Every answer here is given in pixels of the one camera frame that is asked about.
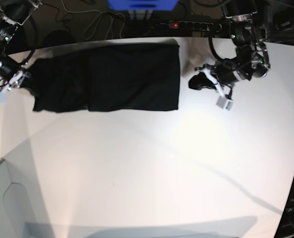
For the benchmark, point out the black power strip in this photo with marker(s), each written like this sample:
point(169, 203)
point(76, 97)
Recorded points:
point(194, 26)

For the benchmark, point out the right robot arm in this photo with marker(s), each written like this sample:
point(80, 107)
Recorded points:
point(14, 13)

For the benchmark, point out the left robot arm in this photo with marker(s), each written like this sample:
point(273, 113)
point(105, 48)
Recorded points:
point(252, 59)

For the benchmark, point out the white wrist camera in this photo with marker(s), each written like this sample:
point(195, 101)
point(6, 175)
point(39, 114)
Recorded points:
point(3, 97)
point(224, 103)

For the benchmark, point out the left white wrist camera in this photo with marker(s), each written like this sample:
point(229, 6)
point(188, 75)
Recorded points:
point(224, 103)

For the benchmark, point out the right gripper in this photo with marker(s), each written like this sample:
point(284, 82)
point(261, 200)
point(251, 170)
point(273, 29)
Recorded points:
point(11, 76)

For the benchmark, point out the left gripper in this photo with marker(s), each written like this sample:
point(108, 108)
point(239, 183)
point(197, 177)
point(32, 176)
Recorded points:
point(216, 77)

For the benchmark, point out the blue plastic box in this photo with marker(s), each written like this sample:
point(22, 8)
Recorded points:
point(126, 5)

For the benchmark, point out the black T-shirt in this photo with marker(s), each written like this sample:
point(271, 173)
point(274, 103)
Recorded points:
point(109, 78)

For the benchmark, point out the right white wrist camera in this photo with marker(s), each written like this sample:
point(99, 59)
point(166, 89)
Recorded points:
point(3, 97)

